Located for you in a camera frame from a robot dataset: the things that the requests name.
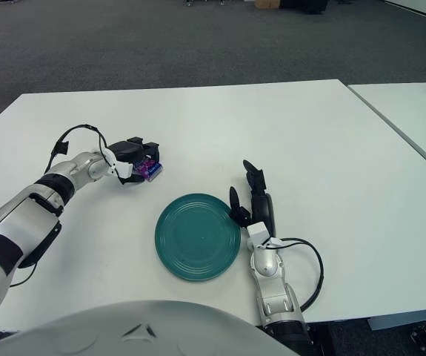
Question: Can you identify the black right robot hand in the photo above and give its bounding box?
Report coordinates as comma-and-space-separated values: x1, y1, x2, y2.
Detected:
229, 159, 277, 242

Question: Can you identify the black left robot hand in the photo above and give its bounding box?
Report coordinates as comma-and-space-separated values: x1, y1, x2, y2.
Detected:
107, 136, 162, 185

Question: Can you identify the blue purple gum box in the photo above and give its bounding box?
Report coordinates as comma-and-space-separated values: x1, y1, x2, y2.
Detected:
133, 155, 164, 182

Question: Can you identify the teal green round plate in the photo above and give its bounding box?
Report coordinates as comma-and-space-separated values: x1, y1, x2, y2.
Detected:
154, 193, 242, 283

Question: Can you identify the silver robot torso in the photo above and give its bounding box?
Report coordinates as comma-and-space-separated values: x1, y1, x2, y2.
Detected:
0, 299, 299, 356

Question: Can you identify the black furniture block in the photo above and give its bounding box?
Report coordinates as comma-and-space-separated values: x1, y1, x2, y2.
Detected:
281, 0, 328, 15

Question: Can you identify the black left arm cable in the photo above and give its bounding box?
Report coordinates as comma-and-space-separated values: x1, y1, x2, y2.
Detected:
44, 125, 112, 175

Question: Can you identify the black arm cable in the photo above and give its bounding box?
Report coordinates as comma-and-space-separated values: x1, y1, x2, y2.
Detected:
271, 238, 325, 311
44, 125, 112, 175

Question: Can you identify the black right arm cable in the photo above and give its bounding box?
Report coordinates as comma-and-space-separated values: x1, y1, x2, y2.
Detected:
271, 238, 325, 311

